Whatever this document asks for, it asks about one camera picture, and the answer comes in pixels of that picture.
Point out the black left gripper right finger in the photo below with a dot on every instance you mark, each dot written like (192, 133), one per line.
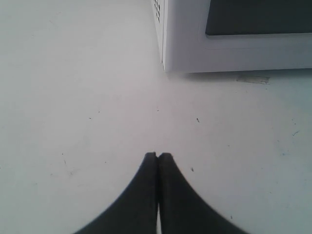
(182, 210)

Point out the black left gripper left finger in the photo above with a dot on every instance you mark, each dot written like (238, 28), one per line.
(135, 210)

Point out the white microwave door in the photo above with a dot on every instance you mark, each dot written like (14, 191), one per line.
(186, 47)

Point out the white microwave oven body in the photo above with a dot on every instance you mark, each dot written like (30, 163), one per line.
(160, 14)

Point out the clear tape piece on table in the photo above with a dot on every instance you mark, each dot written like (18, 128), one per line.
(253, 79)

